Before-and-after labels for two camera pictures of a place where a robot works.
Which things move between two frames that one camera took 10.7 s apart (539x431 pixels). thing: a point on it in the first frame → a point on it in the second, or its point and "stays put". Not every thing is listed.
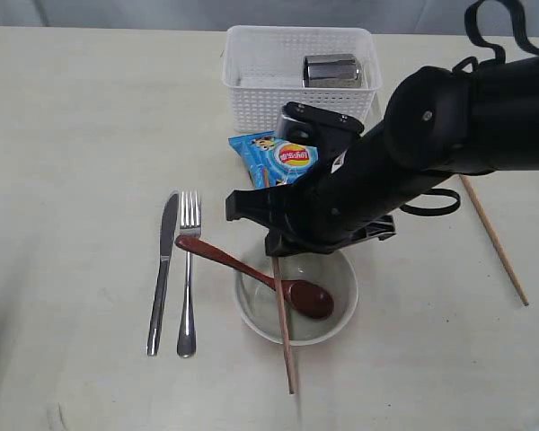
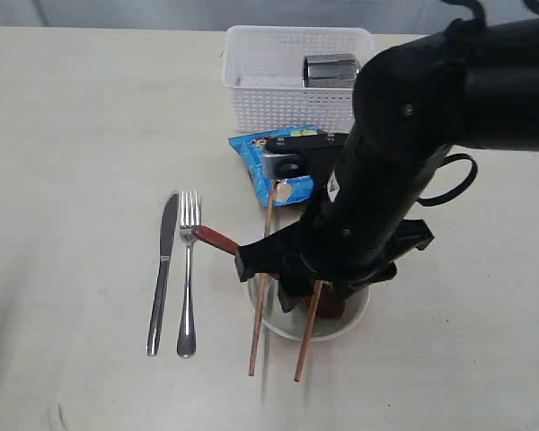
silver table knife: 169,233 stays put
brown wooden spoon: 304,298 → 331,303
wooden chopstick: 495,242 → 313,309
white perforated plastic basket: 262,71 stays put
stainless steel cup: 331,71 stays put
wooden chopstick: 276,263 → 262,284
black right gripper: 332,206 → 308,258
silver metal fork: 187,338 stays put
